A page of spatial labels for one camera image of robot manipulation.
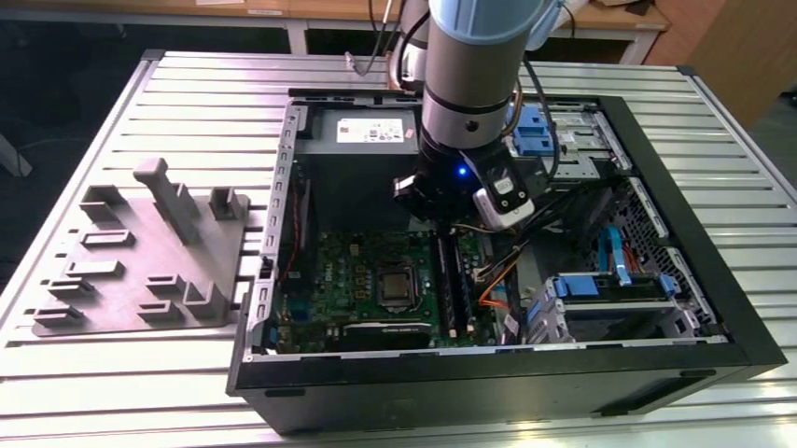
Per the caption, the black case fan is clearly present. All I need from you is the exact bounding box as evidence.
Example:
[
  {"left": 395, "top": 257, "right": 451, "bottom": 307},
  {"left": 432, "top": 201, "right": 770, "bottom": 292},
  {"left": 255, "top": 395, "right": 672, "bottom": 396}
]
[{"left": 285, "top": 158, "right": 319, "bottom": 281}]

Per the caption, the wooden desk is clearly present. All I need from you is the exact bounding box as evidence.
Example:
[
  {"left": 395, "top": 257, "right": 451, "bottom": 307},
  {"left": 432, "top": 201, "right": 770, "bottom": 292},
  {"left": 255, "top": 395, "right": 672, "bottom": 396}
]
[{"left": 0, "top": 0, "right": 672, "bottom": 66}]

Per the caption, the metal drive cage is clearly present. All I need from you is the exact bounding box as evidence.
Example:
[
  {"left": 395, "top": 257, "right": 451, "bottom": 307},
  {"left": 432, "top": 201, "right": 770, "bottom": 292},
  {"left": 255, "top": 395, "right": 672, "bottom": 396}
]
[{"left": 503, "top": 105, "right": 630, "bottom": 209}]

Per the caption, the black graphics card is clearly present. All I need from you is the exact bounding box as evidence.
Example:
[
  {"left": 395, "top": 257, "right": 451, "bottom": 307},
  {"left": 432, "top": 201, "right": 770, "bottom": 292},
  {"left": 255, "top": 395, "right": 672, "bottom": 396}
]
[{"left": 340, "top": 320, "right": 432, "bottom": 351}]

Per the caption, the black RAM slot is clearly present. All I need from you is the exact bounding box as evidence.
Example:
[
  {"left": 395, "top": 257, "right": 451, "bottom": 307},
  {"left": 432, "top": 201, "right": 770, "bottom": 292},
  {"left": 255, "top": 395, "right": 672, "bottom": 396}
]
[{"left": 447, "top": 232, "right": 468, "bottom": 338}]

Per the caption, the black PC case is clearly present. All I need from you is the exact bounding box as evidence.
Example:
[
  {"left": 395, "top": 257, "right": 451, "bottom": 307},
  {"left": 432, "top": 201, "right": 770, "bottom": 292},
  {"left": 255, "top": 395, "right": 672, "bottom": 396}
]
[{"left": 224, "top": 86, "right": 789, "bottom": 438}]

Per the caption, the orange wire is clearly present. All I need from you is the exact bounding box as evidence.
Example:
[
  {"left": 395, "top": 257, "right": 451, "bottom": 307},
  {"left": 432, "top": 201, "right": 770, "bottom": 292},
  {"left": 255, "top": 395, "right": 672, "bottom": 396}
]
[{"left": 476, "top": 277, "right": 522, "bottom": 309}]

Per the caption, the brown wooden cabinet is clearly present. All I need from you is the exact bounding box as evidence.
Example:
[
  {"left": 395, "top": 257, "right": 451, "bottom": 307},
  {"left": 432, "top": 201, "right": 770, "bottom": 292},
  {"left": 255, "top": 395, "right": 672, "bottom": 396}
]
[{"left": 643, "top": 0, "right": 797, "bottom": 134}]

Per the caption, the grey parts rack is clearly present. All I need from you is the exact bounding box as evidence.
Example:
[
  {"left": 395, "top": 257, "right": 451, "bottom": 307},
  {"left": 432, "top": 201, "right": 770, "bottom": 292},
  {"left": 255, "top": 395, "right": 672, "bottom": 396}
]
[{"left": 22, "top": 157, "right": 263, "bottom": 338}]

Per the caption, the grey power supply unit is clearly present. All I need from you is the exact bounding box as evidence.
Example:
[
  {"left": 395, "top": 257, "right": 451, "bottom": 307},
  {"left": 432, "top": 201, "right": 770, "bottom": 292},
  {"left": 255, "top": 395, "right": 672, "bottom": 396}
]
[{"left": 296, "top": 107, "right": 424, "bottom": 231}]

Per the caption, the black cable with silver plug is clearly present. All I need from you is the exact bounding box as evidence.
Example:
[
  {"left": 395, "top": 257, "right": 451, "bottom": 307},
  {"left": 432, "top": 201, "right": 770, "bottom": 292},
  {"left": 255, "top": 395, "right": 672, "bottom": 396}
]
[{"left": 341, "top": 0, "right": 399, "bottom": 77}]

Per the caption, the hard disk in blue carrier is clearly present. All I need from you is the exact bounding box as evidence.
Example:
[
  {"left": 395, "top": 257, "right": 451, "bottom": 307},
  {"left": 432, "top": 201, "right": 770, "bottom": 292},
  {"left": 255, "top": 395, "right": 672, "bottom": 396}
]
[{"left": 547, "top": 272, "right": 678, "bottom": 307}]

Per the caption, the blue wire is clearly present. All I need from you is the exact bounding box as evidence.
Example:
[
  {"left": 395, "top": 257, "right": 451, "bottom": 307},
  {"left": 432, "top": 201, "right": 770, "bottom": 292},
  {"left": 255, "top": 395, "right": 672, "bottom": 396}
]
[{"left": 596, "top": 226, "right": 634, "bottom": 287}]

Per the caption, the black wire bundle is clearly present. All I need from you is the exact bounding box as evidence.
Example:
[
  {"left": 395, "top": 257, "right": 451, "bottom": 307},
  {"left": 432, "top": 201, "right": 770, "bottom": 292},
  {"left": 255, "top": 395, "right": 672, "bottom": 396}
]
[{"left": 484, "top": 190, "right": 578, "bottom": 284}]

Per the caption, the black camera cable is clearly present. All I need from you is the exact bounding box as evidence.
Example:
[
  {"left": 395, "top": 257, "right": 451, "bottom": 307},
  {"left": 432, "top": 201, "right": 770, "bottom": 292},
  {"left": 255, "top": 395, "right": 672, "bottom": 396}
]
[{"left": 512, "top": 55, "right": 564, "bottom": 186}]

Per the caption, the silver CPU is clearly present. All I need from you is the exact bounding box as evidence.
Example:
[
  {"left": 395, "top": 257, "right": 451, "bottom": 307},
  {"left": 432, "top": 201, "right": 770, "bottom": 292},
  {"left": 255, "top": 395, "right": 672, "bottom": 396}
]
[{"left": 379, "top": 273, "right": 413, "bottom": 300}]

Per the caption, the blue plastic drive bracket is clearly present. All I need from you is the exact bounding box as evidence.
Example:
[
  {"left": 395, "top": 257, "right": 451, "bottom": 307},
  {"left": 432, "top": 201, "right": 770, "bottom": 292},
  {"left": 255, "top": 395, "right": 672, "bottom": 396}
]
[{"left": 510, "top": 105, "right": 562, "bottom": 158}]

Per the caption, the black RAM stick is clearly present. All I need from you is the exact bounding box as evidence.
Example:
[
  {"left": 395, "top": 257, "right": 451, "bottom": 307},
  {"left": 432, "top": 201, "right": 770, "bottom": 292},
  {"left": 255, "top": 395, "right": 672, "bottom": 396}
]
[{"left": 436, "top": 231, "right": 461, "bottom": 338}]

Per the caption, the metal CPU socket cover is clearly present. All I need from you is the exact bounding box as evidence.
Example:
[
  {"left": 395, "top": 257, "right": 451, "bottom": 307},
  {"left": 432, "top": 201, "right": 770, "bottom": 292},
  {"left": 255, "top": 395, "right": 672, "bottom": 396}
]
[{"left": 371, "top": 258, "right": 424, "bottom": 315}]

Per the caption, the metal disk bay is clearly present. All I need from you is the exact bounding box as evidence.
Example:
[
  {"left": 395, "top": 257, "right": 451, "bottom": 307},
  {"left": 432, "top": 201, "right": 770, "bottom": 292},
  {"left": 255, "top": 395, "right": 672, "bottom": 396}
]
[{"left": 526, "top": 274, "right": 730, "bottom": 346}]

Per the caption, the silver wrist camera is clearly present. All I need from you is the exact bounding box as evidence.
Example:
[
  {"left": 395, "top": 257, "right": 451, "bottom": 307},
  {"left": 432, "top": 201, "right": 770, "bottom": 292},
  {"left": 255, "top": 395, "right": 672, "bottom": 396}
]
[{"left": 471, "top": 156, "right": 538, "bottom": 232}]

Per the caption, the green motherboard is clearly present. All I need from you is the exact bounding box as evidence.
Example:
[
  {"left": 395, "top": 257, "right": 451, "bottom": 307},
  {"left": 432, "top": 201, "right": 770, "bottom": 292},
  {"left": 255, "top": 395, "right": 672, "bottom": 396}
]
[{"left": 272, "top": 228, "right": 499, "bottom": 351}]

